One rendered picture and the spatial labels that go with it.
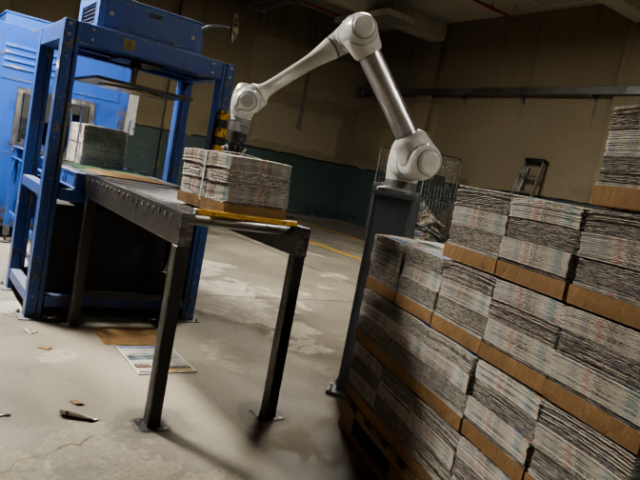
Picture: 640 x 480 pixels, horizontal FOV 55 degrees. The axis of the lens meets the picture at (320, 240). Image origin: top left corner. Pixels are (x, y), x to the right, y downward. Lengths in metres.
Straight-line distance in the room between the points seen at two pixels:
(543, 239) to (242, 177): 1.15
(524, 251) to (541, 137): 8.65
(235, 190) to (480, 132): 8.99
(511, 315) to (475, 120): 9.60
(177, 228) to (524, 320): 1.22
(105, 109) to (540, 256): 4.78
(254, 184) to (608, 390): 1.45
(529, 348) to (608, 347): 0.25
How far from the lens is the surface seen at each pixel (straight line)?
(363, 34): 2.61
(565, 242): 1.57
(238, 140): 2.72
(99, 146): 4.24
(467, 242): 1.91
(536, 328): 1.62
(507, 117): 10.79
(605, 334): 1.45
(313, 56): 2.80
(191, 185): 2.53
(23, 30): 5.78
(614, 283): 1.44
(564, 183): 9.91
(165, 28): 3.74
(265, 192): 2.38
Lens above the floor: 1.02
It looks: 6 degrees down
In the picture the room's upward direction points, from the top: 11 degrees clockwise
